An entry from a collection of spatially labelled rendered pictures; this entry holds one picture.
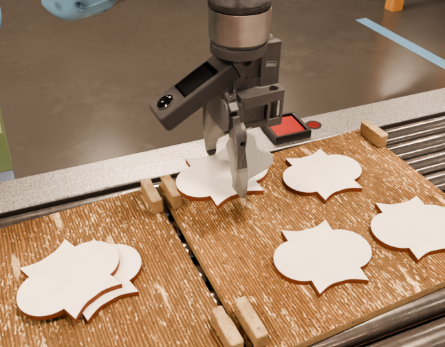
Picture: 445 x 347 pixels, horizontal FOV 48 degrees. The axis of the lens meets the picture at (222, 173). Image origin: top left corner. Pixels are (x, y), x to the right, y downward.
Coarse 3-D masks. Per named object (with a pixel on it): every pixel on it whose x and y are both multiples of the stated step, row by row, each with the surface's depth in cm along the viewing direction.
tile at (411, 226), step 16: (384, 208) 76; (400, 208) 76; (416, 208) 76; (432, 208) 76; (384, 224) 73; (400, 224) 73; (416, 224) 73; (432, 224) 73; (384, 240) 71; (400, 240) 71; (416, 240) 71; (432, 240) 71; (416, 256) 68
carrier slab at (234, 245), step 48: (336, 144) 91; (288, 192) 80; (384, 192) 80; (432, 192) 80; (192, 240) 72; (240, 240) 72; (240, 288) 65; (288, 288) 65; (336, 288) 65; (384, 288) 65; (432, 288) 66; (288, 336) 59
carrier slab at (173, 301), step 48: (0, 240) 72; (48, 240) 72; (96, 240) 72; (144, 240) 72; (0, 288) 65; (144, 288) 65; (192, 288) 65; (0, 336) 59; (48, 336) 59; (96, 336) 59; (144, 336) 59; (192, 336) 59
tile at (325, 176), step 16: (288, 160) 86; (304, 160) 86; (320, 160) 86; (336, 160) 86; (352, 160) 86; (288, 176) 82; (304, 176) 82; (320, 176) 82; (336, 176) 82; (352, 176) 82; (304, 192) 79; (320, 192) 79; (336, 192) 80
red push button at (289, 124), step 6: (282, 120) 99; (288, 120) 99; (294, 120) 99; (276, 126) 97; (282, 126) 97; (288, 126) 97; (294, 126) 97; (300, 126) 97; (276, 132) 96; (282, 132) 96; (288, 132) 96
